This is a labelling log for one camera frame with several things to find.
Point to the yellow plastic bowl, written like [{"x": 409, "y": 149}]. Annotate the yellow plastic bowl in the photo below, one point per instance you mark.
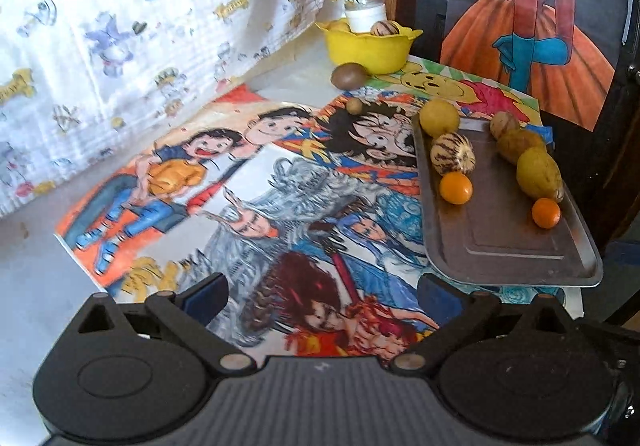
[{"x": 370, "y": 50}]

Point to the white printed cloth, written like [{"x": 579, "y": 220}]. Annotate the white printed cloth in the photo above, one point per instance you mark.
[{"x": 125, "y": 41}]

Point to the yellow lemon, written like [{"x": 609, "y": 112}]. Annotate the yellow lemon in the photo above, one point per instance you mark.
[{"x": 439, "y": 117}]

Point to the yellow bear drawing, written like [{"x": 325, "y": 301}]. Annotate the yellow bear drawing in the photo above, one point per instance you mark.
[{"x": 450, "y": 86}]

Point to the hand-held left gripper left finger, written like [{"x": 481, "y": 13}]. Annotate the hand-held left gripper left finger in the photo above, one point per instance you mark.
[{"x": 206, "y": 295}]

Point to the cartoon children drawing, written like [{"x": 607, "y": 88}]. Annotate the cartoon children drawing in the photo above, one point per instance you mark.
[{"x": 165, "y": 186}]

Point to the metal tray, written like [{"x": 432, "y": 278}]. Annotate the metal tray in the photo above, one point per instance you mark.
[{"x": 500, "y": 236}]

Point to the small orange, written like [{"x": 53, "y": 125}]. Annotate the small orange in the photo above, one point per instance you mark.
[{"x": 546, "y": 212}]

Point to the small brown fruit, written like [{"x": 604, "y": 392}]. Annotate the small brown fruit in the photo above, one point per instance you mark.
[{"x": 355, "y": 105}]

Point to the kiwi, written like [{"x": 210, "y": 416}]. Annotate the kiwi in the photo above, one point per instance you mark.
[{"x": 348, "y": 75}]

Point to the wall poster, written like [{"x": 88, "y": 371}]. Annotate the wall poster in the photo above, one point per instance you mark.
[{"x": 535, "y": 26}]

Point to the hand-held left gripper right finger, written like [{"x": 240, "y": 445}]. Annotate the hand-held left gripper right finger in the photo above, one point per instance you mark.
[{"x": 436, "y": 297}]

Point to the grey anime warriors drawing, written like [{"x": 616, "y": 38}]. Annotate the grey anime warriors drawing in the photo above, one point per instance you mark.
[{"x": 300, "y": 251}]

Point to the yellow fruit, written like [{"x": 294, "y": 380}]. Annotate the yellow fruit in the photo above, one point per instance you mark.
[{"x": 340, "y": 26}]

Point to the white plastic jar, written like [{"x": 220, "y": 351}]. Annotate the white plastic jar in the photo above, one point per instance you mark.
[{"x": 366, "y": 16}]

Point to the large yellow-green mango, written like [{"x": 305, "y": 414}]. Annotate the large yellow-green mango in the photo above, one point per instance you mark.
[{"x": 540, "y": 174}]

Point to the purple-striped pepino melon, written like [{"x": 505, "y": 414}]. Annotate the purple-striped pepino melon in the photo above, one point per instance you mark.
[{"x": 452, "y": 154}]

